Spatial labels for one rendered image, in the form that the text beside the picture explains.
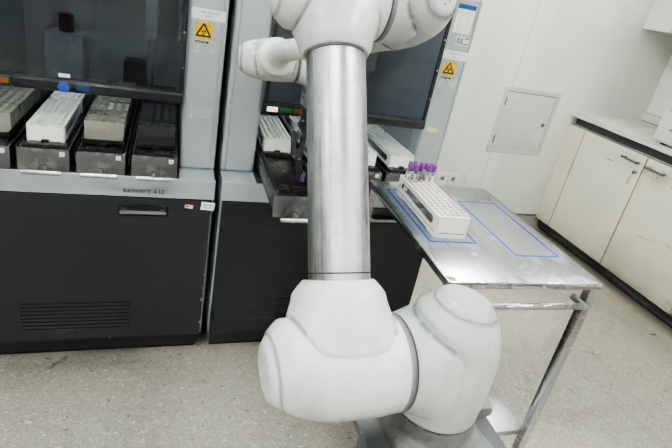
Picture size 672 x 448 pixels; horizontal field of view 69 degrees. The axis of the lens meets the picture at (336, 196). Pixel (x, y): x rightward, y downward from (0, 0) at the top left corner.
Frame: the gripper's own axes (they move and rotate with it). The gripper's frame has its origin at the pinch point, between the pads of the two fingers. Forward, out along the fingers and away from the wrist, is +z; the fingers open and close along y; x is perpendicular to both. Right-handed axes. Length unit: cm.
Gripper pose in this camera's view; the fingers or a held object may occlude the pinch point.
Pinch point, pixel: (304, 169)
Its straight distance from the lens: 156.5
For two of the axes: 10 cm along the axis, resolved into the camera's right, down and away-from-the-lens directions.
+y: -9.4, -0.4, -3.3
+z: -1.8, 9.0, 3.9
